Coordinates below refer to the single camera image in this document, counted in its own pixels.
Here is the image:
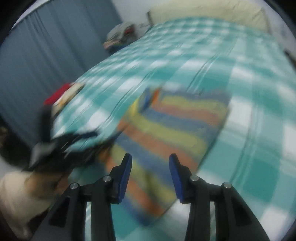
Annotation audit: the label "person's left hand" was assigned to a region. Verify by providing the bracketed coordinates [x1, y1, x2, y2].
[24, 172, 71, 199]

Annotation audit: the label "blue grey curtain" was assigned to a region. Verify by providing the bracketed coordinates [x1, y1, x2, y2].
[1, 1, 121, 146]

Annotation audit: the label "teal white plaid bedspread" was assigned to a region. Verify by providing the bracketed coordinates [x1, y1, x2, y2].
[54, 18, 295, 240]

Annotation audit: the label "multicolour striped knit sweater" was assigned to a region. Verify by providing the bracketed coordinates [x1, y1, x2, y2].
[99, 88, 231, 225]

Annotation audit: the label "folded red and cream clothes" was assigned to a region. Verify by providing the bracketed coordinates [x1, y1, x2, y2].
[44, 82, 85, 118]

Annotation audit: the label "cream sleeved left forearm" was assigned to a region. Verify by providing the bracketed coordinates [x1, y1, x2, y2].
[1, 172, 52, 240]

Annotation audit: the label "clothes pile beside bed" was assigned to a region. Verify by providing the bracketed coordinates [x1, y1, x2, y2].
[103, 22, 151, 55]

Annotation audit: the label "cream padded headboard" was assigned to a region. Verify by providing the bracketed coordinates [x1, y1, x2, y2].
[147, 0, 271, 33]

